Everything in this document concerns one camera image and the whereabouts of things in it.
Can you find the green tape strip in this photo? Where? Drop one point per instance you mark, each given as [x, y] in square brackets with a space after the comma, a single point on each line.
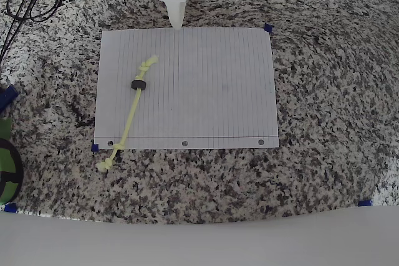
[4, 127]

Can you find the dark blue plastic object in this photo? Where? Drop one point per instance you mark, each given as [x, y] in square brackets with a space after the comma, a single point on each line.
[7, 97]

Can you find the lined paper sheet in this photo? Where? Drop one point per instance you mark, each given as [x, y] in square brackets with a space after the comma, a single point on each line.
[202, 91]

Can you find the white flat ledge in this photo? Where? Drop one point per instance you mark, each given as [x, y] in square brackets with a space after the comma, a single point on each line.
[199, 247]

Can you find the green and black spool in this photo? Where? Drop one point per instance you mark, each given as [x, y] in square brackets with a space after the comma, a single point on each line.
[7, 189]

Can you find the blue tape piece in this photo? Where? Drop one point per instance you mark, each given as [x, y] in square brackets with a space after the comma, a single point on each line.
[268, 28]
[364, 203]
[95, 148]
[10, 207]

